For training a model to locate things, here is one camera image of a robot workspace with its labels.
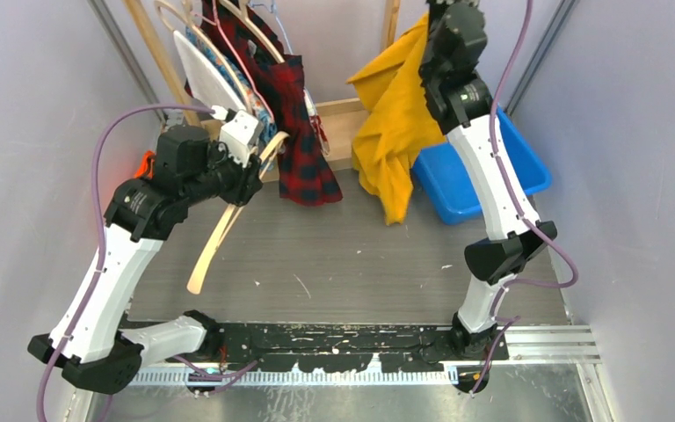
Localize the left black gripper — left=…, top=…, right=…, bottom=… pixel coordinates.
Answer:
left=182, top=136, right=261, bottom=207

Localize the beige plastic hanger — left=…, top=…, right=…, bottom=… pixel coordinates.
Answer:
left=154, top=1, right=253, bottom=113
left=186, top=131, right=289, bottom=295

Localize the white garment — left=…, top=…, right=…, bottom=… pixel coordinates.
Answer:
left=173, top=31, right=246, bottom=111

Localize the yellow skirt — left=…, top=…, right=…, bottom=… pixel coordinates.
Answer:
left=347, top=15, right=445, bottom=225

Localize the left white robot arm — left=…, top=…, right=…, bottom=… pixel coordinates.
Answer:
left=28, top=124, right=262, bottom=395

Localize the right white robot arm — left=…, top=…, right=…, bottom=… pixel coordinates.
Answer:
left=418, top=1, right=557, bottom=361

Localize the beige hanger under plaid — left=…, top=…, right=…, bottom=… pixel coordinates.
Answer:
left=220, top=0, right=284, bottom=63

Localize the orange cloth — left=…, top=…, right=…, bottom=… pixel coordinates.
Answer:
left=134, top=150, right=156, bottom=179

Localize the blue floral garment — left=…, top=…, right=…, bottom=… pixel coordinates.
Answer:
left=195, top=39, right=278, bottom=149

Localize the red black plaid dress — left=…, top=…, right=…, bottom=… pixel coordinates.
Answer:
left=200, top=1, right=343, bottom=207

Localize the blue plastic bin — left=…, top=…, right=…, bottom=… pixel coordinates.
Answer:
left=412, top=109, right=552, bottom=225

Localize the wooden clothes rack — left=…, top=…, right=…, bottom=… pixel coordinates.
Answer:
left=109, top=1, right=404, bottom=171

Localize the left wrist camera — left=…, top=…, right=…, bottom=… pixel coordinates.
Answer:
left=210, top=105, right=263, bottom=169

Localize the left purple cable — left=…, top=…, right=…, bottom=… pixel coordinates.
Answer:
left=35, top=103, right=259, bottom=422

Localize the pink wire hanger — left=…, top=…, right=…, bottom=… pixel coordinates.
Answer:
left=210, top=1, right=278, bottom=122

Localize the blue wire hanger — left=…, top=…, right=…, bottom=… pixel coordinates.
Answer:
left=248, top=0, right=294, bottom=55

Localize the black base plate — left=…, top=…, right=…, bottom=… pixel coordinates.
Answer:
left=164, top=322, right=510, bottom=375

